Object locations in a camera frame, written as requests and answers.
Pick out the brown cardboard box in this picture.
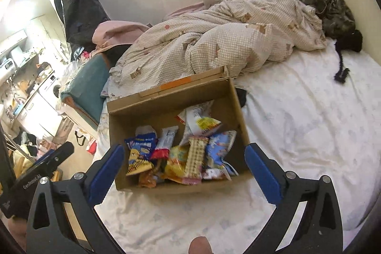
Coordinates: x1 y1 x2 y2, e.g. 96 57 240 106
106 65 251 191

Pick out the camouflage cloth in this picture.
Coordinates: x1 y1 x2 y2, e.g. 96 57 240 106
293 0 356 40

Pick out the clear wafer biscuit packet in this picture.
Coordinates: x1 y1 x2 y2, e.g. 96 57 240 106
184 136 209 179

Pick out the small white snack packet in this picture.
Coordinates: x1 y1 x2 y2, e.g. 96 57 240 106
135 125 157 138

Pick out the person's left hand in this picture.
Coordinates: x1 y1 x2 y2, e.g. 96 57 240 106
7 217 29 243

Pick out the white washing machine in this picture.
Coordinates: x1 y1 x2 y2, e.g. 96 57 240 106
46 78 64 107

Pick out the white yellow snack bag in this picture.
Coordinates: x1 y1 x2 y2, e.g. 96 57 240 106
177 100 222 147

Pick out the beige checkered duvet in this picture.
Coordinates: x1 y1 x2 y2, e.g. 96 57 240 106
101 0 328 98

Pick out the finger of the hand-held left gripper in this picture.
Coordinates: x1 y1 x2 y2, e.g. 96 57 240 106
33 141 75 174

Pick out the white bag with black handle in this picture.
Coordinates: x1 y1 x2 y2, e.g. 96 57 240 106
73 127 91 148

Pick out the yellow orange snack bag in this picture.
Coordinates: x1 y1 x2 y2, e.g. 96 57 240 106
164 145 189 183

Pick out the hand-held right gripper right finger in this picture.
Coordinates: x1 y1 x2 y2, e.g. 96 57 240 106
244 142 343 254

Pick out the white kitchen cabinet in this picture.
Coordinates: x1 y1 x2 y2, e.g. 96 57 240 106
12 90 64 138

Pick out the blue yellow snack packet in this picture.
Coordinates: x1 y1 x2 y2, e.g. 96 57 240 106
124 135 158 176

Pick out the orange snack packet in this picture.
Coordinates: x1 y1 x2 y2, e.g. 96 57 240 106
138 168 164 187

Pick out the red bag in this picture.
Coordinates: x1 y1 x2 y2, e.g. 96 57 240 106
86 138 98 155

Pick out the small black cloth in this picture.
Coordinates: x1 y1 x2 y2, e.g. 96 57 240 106
235 87 248 108

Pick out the pink cloth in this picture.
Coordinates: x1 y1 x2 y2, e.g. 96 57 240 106
92 20 152 54

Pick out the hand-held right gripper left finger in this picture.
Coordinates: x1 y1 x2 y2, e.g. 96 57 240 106
25 144 125 254

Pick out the teal bed footboard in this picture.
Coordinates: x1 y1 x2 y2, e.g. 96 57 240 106
61 56 110 126

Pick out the black knitted cloth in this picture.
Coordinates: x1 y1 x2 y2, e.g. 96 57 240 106
333 29 364 83

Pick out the white red stick packet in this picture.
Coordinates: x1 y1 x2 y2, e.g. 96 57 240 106
150 126 179 160

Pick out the blue white snack bag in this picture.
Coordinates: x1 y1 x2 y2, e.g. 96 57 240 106
204 130 239 175

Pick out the person's knee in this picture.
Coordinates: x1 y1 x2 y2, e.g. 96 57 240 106
189 236 213 254

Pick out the pink white snack packet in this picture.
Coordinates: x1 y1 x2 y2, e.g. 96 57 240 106
202 168 233 181

